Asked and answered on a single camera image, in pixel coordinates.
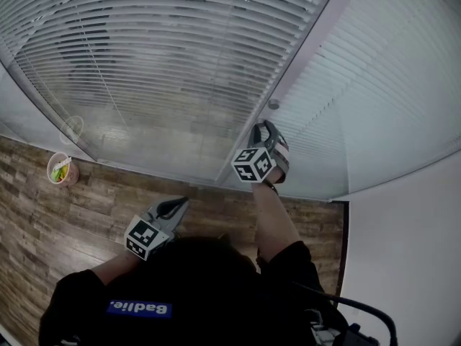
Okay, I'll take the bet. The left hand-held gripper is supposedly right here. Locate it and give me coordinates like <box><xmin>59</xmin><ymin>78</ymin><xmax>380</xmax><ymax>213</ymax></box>
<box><xmin>123</xmin><ymin>196</ymin><xmax>191</xmax><ymax>262</ymax></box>

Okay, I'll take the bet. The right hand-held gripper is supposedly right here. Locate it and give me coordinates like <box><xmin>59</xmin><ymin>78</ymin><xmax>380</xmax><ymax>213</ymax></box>
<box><xmin>230</xmin><ymin>119</ymin><xmax>291</xmax><ymax>185</ymax></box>

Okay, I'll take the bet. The glass door with blinds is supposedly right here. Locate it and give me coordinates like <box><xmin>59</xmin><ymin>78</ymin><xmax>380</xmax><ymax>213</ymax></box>
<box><xmin>219</xmin><ymin>0</ymin><xmax>461</xmax><ymax>203</ymax></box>

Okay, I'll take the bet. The person's left forearm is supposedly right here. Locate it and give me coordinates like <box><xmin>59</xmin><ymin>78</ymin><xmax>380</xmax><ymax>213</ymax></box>
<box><xmin>89</xmin><ymin>252</ymin><xmax>142</xmax><ymax>286</ymax></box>

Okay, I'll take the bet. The person's right forearm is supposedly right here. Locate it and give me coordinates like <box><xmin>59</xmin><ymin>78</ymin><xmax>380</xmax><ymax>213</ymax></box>
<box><xmin>251</xmin><ymin>182</ymin><xmax>305</xmax><ymax>267</ymax></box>

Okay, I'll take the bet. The pink paper cup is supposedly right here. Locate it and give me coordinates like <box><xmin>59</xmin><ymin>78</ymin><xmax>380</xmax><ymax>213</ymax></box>
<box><xmin>47</xmin><ymin>151</ymin><xmax>80</xmax><ymax>187</ymax></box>

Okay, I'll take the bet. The person's black shirt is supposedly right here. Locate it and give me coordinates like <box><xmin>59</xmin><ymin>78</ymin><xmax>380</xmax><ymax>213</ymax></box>
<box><xmin>37</xmin><ymin>241</ymin><xmax>350</xmax><ymax>346</ymax></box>

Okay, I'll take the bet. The dark skirting strip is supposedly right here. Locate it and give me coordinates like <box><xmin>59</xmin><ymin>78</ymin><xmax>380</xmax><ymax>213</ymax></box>
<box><xmin>333</xmin><ymin>200</ymin><xmax>351</xmax><ymax>298</ymax></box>

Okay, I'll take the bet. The grey harness clip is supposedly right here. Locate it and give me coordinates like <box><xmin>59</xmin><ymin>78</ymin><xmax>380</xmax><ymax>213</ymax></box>
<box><xmin>305</xmin><ymin>309</ymin><xmax>341</xmax><ymax>346</ymax></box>
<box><xmin>53</xmin><ymin>334</ymin><xmax>82</xmax><ymax>346</ymax></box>

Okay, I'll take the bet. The dark device box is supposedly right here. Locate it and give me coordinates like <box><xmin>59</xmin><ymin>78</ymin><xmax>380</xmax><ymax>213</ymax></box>
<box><xmin>344</xmin><ymin>322</ymin><xmax>380</xmax><ymax>346</ymax></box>

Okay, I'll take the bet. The grey window bottom rail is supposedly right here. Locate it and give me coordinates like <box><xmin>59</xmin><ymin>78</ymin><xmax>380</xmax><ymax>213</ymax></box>
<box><xmin>95</xmin><ymin>156</ymin><xmax>333</xmax><ymax>203</ymax></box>

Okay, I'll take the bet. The grey window frame post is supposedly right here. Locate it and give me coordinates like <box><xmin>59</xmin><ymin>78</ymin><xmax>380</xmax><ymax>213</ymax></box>
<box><xmin>215</xmin><ymin>0</ymin><xmax>365</xmax><ymax>185</ymax></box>
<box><xmin>0</xmin><ymin>54</ymin><xmax>100</xmax><ymax>162</ymax></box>

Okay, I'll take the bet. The thick black cable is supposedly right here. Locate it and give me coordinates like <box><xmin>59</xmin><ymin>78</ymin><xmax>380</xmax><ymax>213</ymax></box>
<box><xmin>295</xmin><ymin>283</ymin><xmax>398</xmax><ymax>346</ymax></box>

